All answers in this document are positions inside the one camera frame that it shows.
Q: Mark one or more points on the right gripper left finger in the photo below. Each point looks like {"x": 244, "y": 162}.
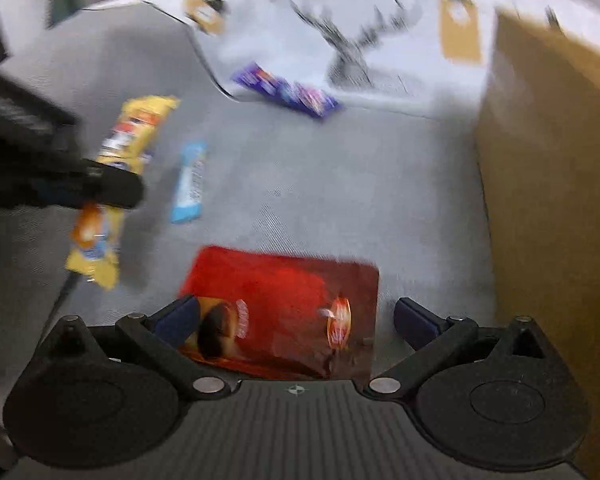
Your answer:
{"x": 95, "y": 396}

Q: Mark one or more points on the yellow snack bar wrapper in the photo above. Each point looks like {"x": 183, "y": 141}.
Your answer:
{"x": 121, "y": 161}

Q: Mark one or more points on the red chocolate pie packet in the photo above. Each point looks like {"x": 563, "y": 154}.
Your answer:
{"x": 282, "y": 317}

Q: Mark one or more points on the open cardboard box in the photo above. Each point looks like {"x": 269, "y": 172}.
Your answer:
{"x": 538, "y": 142}

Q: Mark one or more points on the light blue snack stick wrapper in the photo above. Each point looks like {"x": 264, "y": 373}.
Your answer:
{"x": 187, "y": 199}

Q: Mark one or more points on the purple candy bar wrapper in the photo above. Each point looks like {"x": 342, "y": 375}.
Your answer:
{"x": 311, "y": 101}

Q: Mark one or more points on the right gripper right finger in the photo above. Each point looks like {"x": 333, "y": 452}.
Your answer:
{"x": 499, "y": 398}

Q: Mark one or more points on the grey deer-print sofa cover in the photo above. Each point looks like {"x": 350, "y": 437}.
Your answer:
{"x": 399, "y": 191}

